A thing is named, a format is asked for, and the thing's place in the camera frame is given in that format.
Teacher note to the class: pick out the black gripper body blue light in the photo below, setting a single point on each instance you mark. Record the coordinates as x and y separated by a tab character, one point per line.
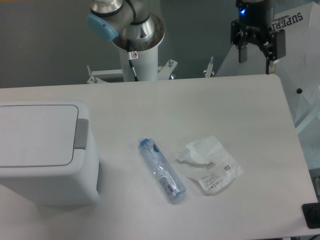
257	17

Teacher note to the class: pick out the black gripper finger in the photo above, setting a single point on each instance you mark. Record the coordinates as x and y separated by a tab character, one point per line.
238	37
274	49

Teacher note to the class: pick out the white trash can grey button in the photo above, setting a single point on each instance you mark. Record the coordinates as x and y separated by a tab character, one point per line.
48	153

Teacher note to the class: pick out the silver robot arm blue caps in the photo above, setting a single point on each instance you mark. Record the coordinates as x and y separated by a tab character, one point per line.
131	25

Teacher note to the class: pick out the white umbrella with lettering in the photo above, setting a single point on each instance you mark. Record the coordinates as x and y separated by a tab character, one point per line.
299	69

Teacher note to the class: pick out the metal clamp bolt right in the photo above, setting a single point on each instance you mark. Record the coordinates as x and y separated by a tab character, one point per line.
209	71

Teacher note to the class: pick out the crumpled clear plastic bag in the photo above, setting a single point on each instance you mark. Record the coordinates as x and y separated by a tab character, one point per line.
209	163

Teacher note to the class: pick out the black device at table edge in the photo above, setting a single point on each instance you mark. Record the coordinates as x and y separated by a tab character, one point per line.
311	212

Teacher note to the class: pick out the clear blue plastic bottle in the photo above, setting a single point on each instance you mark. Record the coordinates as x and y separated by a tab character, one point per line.
162	170

